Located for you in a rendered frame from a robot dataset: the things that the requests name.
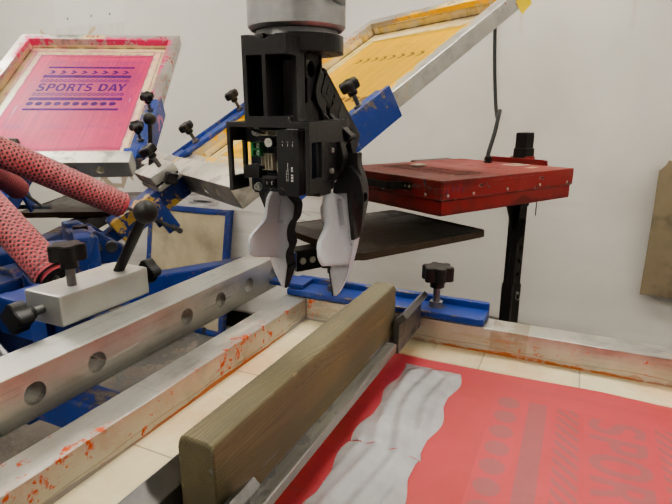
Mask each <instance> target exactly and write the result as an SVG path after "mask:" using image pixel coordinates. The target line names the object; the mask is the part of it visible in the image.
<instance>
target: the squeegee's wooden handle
mask: <svg viewBox="0 0 672 504"><path fill-rule="evenodd" d="M395 297H396V289H395V286H394V285H392V284H389V283H382V282H376V283H374V284H373V285H371V286H370V287H369V288H368V289H366V290H365V291H364V292H363V293H361V294H360V295H359V296H358V297H356V298H355V299H354V300H353V301H351V302H350V303H349V304H347V305H346V306H345V307H344V308H342V309H341V310H340V311H339V312H337V313H336V314H335V315H334V316H332V317H331V318H330V319H329V320H327V321H326V322H325V323H323V324H322V325H321V326H320V327H318V328H317V329H316V330H315V331H313V332H312V333H311V334H310V335H308V336H307V337H306V338H304V339H303V340H302V341H301V342H299V343H298V344H297V345H296V346H294V347H293V348H292V349H291V350H289V351H288V352H287V353H286V354H284V355H283V356H282V357H280V358H279V359H278V360H277V361H275V362H274V363H273V364H272V365H270V366H269V367H268V368H267V369H265V370H264V371H263V372H261V373H260V374H259V375H258V376H256V377H255V378H254V379H253V380H251V381H250V382H249V383H248V384H246V385H245V386H244V387H243V388H241V389H240V390H239V391H237V392H236V393H235V394H234V395H232V396H231V397H230V398H229V399H227V400H226V401H225V402H224V403H222V404H221V405H220V406H219V407H217V408H216V409H215V410H213V411H212V412H211V413H210V414H208V415H207V416H206V417H205V418H203V419H202V420H201V421H200V422H198V423H197V424H196V425H194V426H193V427H192V428H191V429H189V430H188V431H187V432H186V433H184V434H183V435H182V436H181V437H180V439H179V444H178V449H179V460H180V471H181V482H182V493H183V504H224V503H225V502H226V500H227V499H228V498H229V497H230V496H231V495H232V494H233V493H234V492H235V491H236V490H237V489H238V488H239V487H240V486H241V485H242V484H244V483H245V482H246V481H248V480H249V479H251V478H252V477H255V478H256V480H257V481H258V482H259V483H260V485H261V484H262V483H263V482H264V481H265V480H266V478H267V477H268V476H269V475H270V474H271V473H272V472H273V470H274V469H275V468H276V467H277V466H278V465H279V464H280V463H281V461H282V460H283V459H284V458H285V457H286V456H287V455H288V453H289V452H290V451H291V450H292V449H293V448H294V447H295V446H296V444H297V443H298V442H299V441H300V440H301V439H302V438H303V436H304V435H305V434H306V433H307V432H308V431H309V430H310V428H311V427H312V426H313V425H314V424H315V423H316V422H317V421H318V419H319V418H320V417H321V416H322V415H323V414H324V413H325V411H326V410H327V409H328V408H329V407H330V406H331V405H332V404H333V402H334V401H335V400H336V399H337V398H338V397H339V396H340V394H341V393H342V392H343V391H344V390H345V389H346V388H347V387H348V385H349V384H350V383H351V382H352V381H353V380H354V379H355V377H356V376H357V375H358V374H359V373H360V372H361V371H362V369H363V368H364V367H365V366H366V365H367V364H368V363H369V362H370V360H371V359H372V358H373V357H374V356H375V355H376V354H377V352H378V351H379V350H380V349H381V348H382V347H383V346H384V345H385V343H386V342H389V343H392V342H393V322H394V321H395Z"/></svg>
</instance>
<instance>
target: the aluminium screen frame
mask: <svg viewBox="0 0 672 504"><path fill-rule="evenodd" d="M346 305H347V304H343V303H337V302H331V301H325V300H319V299H313V298H307V297H301V296H295V295H289V294H286V295H284V296H283V297H281V298H279V299H278V300H276V301H274V302H272V303H271V304H269V305H267V306H266V307H264V308H262V309H261V310H259V311H257V312H256V313H254V314H252V315H251V316H249V317H247V318H246V319H244V320H242V321H241V322H239V323H237V324H236V325H234V326H232V327H231V328H229V329H227V330H225V331H224V332H222V333H220V334H219V335H217V336H215V337H214V338H212V339H210V340H209V341H207V342H205V343H204V344H202V345H200V346H199V347H197V348H195V349H194V350H192V351H190V352H189V353H187V354H185V355H183V356H182V357H180V358H178V359H177V360H175V361H173V362H172V363H170V364H168V365H167V366H165V367H163V368H162V369H160V370H158V371H157V372H155V373H153V374H152V375H150V376H148V377H147V378H145V379H143V380H142V381H140V382H138V383H136V384H135V385H133V386H131V387H130V388H128V389H126V390H125V391H123V392H121V393H120V394H118V395H116V396H115V397H113V398H111V399H110V400H108V401H106V402H105V403H103V404H101V405H100V406H98V407H96V408H95V409H93V410H91V411H89V412H88V413H86V414H84V415H83V416H81V417H79V418H78V419H76V420H74V421H73V422H71V423H69V424H68V425H66V426H64V427H63V428H61V429H59V430H58V431H56V432H54V433H53V434H51V435H49V436H48V437H46V438H44V439H42V440H41V441H39V442H37V443H36V444H34V445H32V446H31V447H29V448H27V449H26V450H24V451H22V452H21V453H19V454H17V455H16V456H14V457H12V458H11V459H9V460H7V461H6V462H4V463H2V464H0V504H54V503H55V502H56V501H58V500H59V499H60V498H62V497H63V496H64V495H66V494H67V493H69V492H70V491H71V490H73V489H74V488H75V487H77V486H78V485H80V484H81V483H82V482H84V481H85V480H86V479H88V478H89V477H91V476H92V475H93V474H95V473H96V472H97V471H99V470H100V469H102V468H103V467H104V466H106V465H107V464H108V463H110V462H111V461H113V460H114V459H115V458H117V457H118V456H119V455H121V454H122V453H124V452H125V451H126V450H128V449H129V448H130V447H132V446H133V445H135V444H136V443H137V442H139V441H140V440H141V439H143V438H144V437H146V436H147V435H148V434H150V433H151V432H152V431H154V430H155V429H157V428H158V427H159V426H161V425H162V424H163V423H165V422H166V421H167V420H169V419H170V418H172V417H173V416H174V415H176V414H177V413H178V412H180V411H181V410H183V409H184V408H185V407H187V406H188V405H189V404H191V403H192V402H194V401H195V400H196V399H198V398H199V397H200V396H202V395H203V394H205V393H206V392H207V391H209V390H210V389H211V388H213V387H214V386H216V385H217V384H218V383H220V382H221V381H222V380H224V379H225V378H227V377H228V376H229V375H231V374H232V373H233V372H235V371H236V370H238V369H239V368H240V367H242V366H243V365H244V364H246V363H247V362H249V361H250V360H251V359H253V358H254V357H255V356H257V355H258V354H260V353H261V352H262V351H264V350H265V349H266V348H268V347H269V346H271V345H272V344H273V343H275V342H276V341H277V340H279V339H280V338H281V337H283V336H284V335H286V334H287V333H288V332H290V331H291V330H292V329H294V328H295V327H297V326H298V325H299V324H301V323H302V322H303V321H305V320H306V319H307V320H312V321H318V322H323V323H325V322H326V321H327V320H329V319H330V318H331V317H332V316H334V315H335V314H336V313H337V312H339V311H340V310H341V309H342V308H344V307H345V306H346ZM410 339H414V340H420V341H425V342H430V343H436V344H441V345H446V346H452V347H457V348H462V349H468V350H473V351H479V352H484V353H489V354H495V355H500V356H505V357H511V358H516V359H522V360H527V361H532V362H538V363H543V364H548V365H554V366H559V367H564V368H570V369H575V370H581V371H586V372H591V373H597V374H602V375H607V376H613V377H618V378H623V379H629V380H634V381H640V382H645V383H650V384H656V385H661V386H666V387H672V348H671V347H665V346H658V345H652V344H646V343H640V342H633V341H627V340H621V339H614V338H608V337H602V336H596V335H589V334H583V333H577V332H570V331H564V330H558V329H552V328H545V327H539V326H533V325H526V324H520V323H514V322H508V321H501V320H495V319H489V318H487V319H486V321H485V323H484V325H483V326H482V327H481V326H475V325H469V324H463V323H457V322H451V321H445V320H439V319H433V318H427V317H421V320H420V327H419V328H418V329H417V331H416V332H415V333H414V334H413V336H412V337H411V338H410Z"/></svg>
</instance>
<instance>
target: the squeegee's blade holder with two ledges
mask: <svg viewBox="0 0 672 504"><path fill-rule="evenodd" d="M395 353H396V344H394V343H389V342H386V343H385V345H384V346H383V347H382V348H381V349H380V350H379V351H378V352H377V354H376V355H375V356H374V357H373V358H372V359H371V360H370V362H369V363H368V364H367V365H366V366H365V367H364V368H363V369H362V371H361V372H360V373H359V374H358V375H357V376H356V377H355V379H354V380H353V381H352V382H351V383H350V384H349V385H348V387H347V388H346V389H345V390H344V391H343V392H342V393H341V394H340V396H339V397H338V398H337V399H336V400H335V401H334V402H333V404H332V405H331V406H330V407H329V408H328V409H327V410H326V411H325V413H324V414H323V415H322V416H321V417H320V418H319V419H318V421H317V422H316V423H315V424H314V425H313V426H312V427H311V428H310V430H309V431H308V432H307V433H306V434H305V435H304V436H303V438H302V439H301V440H300V441H299V442H298V443H297V444H296V446H295V447H294V448H293V449H292V450H291V451H290V452H289V453H288V455H287V456H286V457H285V458H284V459H283V460H282V461H281V463H280V464H279V465H278V466H277V467H276V468H275V469H274V470H273V472H272V473H271V474H270V475H269V476H268V477H267V478H266V480H265V481H264V482H263V483H262V484H261V486H260V488H259V489H258V490H257V491H256V492H255V493H254V494H253V495H252V497H251V498H250V504H274V503H275V502H276V500H277V499H278V498H279V497H280V495H281V494H282V493H283V492H284V490H285V489H286V488H287V487H288V485H289V484H290V483H291V482H292V480H293V479H294V478H295V477H296V475H297V474H298V473H299V472H300V470H301V469H302V468H303V467H304V466H305V464H306V463H307V462H308V461H309V459H310V458H311V457H312V456H313V454H314V453H315V452H316V451H317V449H318V448H319V447H320V446H321V444H322V443H323V442H324V441H325V439H326V438H327V437H328V436H329V434H330V433H331V432H332V431H333V429H334V428H335V427H336V426H337V425H338V423H339V422H340V421H341V420H342V418H343V417H344V416H345V415H346V413H347V412H348V411H349V410H350V408H351V407H352V406H353V405H354V403H355V402H356V401H357V400H358V398H359V397H360V396H361V395H362V393H363V392H364V391H365V390H366V389H367V387H368V386H369V385H370V384H371V382H372V381H373V380H374V379H375V377H376V376H377V375H378V374H379V372H380V371H381V370H382V369H383V367H384V366H385V365H386V364H387V362H388V361H389V360H390V359H391V357H392V356H393V355H394V354H395Z"/></svg>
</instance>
